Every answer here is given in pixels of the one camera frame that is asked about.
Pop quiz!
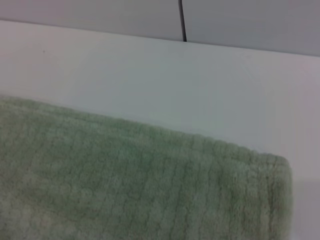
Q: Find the light green ribbed towel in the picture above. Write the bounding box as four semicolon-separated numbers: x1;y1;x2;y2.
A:
0;95;293;240

